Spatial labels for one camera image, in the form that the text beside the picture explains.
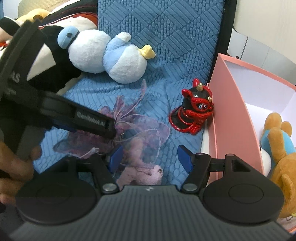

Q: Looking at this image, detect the black white plush pillow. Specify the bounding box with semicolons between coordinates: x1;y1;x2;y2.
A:
0;0;99;96

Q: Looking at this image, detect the yellow plush toy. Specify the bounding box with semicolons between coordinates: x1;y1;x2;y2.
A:
16;9;50;25

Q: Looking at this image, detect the white blue plush duck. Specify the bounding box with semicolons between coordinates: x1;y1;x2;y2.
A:
57;27;156;84

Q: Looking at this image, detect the orange plush dog blue shirt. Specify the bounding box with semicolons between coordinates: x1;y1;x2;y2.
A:
260;113;295;218

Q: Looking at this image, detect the pink cardboard box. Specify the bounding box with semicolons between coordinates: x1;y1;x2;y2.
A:
206;53;296;235

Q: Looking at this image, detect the person's left hand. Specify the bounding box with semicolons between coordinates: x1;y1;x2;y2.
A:
1;142;42;205

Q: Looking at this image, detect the red black lion figurine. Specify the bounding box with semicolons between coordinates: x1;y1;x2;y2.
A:
169;78;214;135

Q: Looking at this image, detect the blue quilted bedspread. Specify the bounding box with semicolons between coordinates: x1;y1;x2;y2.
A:
34;1;226;188

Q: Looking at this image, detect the pink plush toy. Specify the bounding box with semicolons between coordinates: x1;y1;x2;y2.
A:
116;137;163;190

